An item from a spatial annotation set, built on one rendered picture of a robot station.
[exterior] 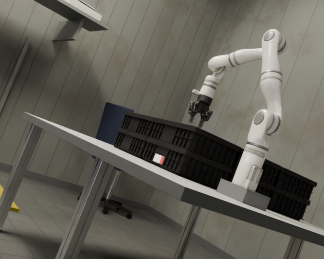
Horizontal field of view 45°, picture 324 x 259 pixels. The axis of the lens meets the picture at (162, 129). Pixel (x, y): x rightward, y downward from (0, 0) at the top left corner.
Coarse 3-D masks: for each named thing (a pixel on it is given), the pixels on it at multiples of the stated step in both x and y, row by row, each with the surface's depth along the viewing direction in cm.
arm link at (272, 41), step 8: (272, 32) 178; (264, 40) 179; (272, 40) 176; (280, 40) 177; (264, 48) 177; (272, 48) 175; (280, 48) 179; (264, 56) 176; (272, 56) 173; (264, 64) 174; (272, 64) 171; (264, 72) 171; (280, 72) 170
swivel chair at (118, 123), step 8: (112, 104) 437; (104, 112) 443; (112, 112) 434; (120, 112) 425; (104, 120) 441; (112, 120) 432; (120, 120) 423; (104, 128) 438; (112, 128) 429; (96, 136) 447; (104, 136) 436; (112, 136) 427; (112, 144) 425; (112, 184) 430; (112, 192) 430; (104, 200) 428; (112, 200) 437; (104, 208) 400; (120, 208) 426; (128, 216) 424
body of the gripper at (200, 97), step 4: (200, 96) 198; (204, 96) 197; (200, 100) 197; (204, 100) 196; (208, 100) 197; (196, 104) 197; (200, 104) 198; (204, 104) 199; (208, 104) 198; (196, 108) 198; (208, 108) 201; (200, 112) 198
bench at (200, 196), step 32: (32, 128) 230; (64, 128) 211; (96, 160) 158; (128, 160) 131; (96, 192) 157; (192, 192) 107; (0, 224) 228; (192, 224) 312; (256, 224) 124; (288, 224) 134; (64, 256) 152; (288, 256) 239
